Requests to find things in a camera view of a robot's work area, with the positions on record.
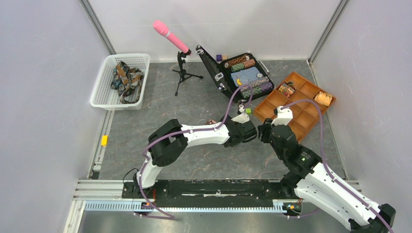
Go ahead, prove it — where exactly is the yellow block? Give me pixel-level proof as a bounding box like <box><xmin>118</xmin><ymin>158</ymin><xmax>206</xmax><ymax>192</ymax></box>
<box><xmin>101</xmin><ymin>135</ymin><xmax>108</xmax><ymax>146</ymax></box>

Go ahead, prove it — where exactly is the pink microphone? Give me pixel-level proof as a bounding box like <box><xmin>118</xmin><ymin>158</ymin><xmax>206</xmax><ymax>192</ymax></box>
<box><xmin>153</xmin><ymin>20</ymin><xmax>191</xmax><ymax>55</ymax></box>

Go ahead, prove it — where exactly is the black poker chip case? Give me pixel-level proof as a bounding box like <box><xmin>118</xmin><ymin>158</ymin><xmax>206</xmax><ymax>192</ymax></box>
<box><xmin>196</xmin><ymin>45</ymin><xmax>275</xmax><ymax>101</ymax></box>

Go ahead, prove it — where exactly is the white plastic basket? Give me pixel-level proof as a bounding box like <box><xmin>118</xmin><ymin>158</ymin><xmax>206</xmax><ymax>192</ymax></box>
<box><xmin>89</xmin><ymin>53</ymin><xmax>151</xmax><ymax>111</ymax></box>

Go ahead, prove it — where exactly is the rolled tan patterned tie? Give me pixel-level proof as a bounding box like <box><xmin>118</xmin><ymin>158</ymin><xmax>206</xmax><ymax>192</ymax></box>
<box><xmin>314</xmin><ymin>91</ymin><xmax>333</xmax><ymax>107</ymax></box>

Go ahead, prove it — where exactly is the black floral tie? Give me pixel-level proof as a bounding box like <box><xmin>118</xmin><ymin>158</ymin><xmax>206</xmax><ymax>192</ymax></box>
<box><xmin>206</xmin><ymin>119</ymin><xmax>217</xmax><ymax>125</ymax></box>

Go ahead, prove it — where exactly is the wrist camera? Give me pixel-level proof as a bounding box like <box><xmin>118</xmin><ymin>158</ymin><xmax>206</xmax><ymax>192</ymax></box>
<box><xmin>271</xmin><ymin>106</ymin><xmax>293</xmax><ymax>126</ymax></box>
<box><xmin>232</xmin><ymin>108</ymin><xmax>250</xmax><ymax>123</ymax></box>

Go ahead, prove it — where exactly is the dark blue patterned tie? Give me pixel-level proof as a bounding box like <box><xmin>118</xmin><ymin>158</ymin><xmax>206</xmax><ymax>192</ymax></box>
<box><xmin>110</xmin><ymin>61</ymin><xmax>144</xmax><ymax>104</ymax></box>

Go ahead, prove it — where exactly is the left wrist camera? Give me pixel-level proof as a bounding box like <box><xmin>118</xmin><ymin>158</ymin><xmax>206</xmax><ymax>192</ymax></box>
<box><xmin>232</xmin><ymin>108</ymin><xmax>250</xmax><ymax>123</ymax></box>

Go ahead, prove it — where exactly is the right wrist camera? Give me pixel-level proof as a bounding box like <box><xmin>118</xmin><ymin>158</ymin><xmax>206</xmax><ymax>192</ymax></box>
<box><xmin>271</xmin><ymin>106</ymin><xmax>293</xmax><ymax>126</ymax></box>

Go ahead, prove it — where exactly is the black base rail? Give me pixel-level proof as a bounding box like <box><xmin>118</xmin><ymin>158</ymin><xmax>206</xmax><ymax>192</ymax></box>
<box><xmin>121</xmin><ymin>179</ymin><xmax>301</xmax><ymax>208</ymax></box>

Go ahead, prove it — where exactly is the green cube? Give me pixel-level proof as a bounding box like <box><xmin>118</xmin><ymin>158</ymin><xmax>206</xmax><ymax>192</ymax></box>
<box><xmin>245</xmin><ymin>108</ymin><xmax>252</xmax><ymax>115</ymax></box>

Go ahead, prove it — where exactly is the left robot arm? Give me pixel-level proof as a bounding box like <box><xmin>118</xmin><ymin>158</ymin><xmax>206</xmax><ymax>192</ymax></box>
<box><xmin>134</xmin><ymin>116</ymin><xmax>258</xmax><ymax>198</ymax></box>

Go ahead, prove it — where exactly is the black tripod stand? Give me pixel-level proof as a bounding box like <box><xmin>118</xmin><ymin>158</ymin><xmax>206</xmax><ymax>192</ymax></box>
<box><xmin>172</xmin><ymin>50</ymin><xmax>204</xmax><ymax>96</ymax></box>

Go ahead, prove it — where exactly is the rolled dark patterned tie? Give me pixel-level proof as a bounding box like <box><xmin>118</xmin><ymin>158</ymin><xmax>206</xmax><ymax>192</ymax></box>
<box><xmin>278</xmin><ymin>81</ymin><xmax>296</xmax><ymax>98</ymax></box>

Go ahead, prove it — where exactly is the purple cube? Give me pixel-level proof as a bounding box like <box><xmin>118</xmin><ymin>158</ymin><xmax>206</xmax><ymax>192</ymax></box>
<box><xmin>216</xmin><ymin>54</ymin><xmax>223</xmax><ymax>62</ymax></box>

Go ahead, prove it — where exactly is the orange compartment tray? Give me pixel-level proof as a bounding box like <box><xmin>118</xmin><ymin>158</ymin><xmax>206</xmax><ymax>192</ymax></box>
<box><xmin>253</xmin><ymin>71</ymin><xmax>337</xmax><ymax>143</ymax></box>

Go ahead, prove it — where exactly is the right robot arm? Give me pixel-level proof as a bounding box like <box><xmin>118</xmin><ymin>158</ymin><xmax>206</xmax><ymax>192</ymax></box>
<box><xmin>258</xmin><ymin>118</ymin><xmax>396</xmax><ymax>233</ymax></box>

